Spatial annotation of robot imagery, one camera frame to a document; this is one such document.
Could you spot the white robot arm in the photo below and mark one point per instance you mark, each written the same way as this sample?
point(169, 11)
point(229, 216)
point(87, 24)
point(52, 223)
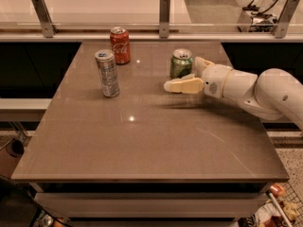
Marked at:
point(270, 96)

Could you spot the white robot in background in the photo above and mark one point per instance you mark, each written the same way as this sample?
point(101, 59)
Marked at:
point(255, 18)

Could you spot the dark round object left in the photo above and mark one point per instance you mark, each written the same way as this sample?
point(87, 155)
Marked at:
point(15, 148)

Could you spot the left metal railing bracket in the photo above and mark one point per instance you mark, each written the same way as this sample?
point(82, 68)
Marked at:
point(48, 29)

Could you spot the metal railing bracket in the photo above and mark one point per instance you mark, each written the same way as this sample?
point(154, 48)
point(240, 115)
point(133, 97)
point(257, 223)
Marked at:
point(48, 29)
point(164, 14)
point(285, 18)

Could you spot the middle metal railing bracket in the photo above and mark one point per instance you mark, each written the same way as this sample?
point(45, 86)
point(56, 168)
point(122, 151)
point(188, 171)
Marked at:
point(164, 14)

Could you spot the green soda can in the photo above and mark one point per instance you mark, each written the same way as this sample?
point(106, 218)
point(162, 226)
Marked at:
point(181, 63)

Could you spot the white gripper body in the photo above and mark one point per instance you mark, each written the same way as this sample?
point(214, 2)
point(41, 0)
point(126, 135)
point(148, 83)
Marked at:
point(214, 79)

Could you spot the white drawer under table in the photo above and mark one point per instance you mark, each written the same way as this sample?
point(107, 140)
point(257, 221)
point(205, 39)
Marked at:
point(154, 205)

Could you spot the glass railing panel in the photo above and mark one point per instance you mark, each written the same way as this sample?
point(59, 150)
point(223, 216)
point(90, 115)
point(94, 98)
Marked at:
point(202, 16)

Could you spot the right metal railing bracket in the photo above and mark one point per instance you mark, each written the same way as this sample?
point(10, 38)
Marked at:
point(285, 18)

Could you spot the tall silver slim can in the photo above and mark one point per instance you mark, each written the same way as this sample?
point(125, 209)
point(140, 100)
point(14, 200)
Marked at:
point(106, 64)

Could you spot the red Coca-Cola can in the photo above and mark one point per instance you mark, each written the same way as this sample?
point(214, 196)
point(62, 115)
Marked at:
point(120, 43)

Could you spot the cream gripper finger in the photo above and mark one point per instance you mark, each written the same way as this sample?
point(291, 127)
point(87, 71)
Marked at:
point(201, 64)
point(184, 86)

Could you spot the wire basket with items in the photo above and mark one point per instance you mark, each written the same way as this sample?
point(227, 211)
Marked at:
point(283, 208)

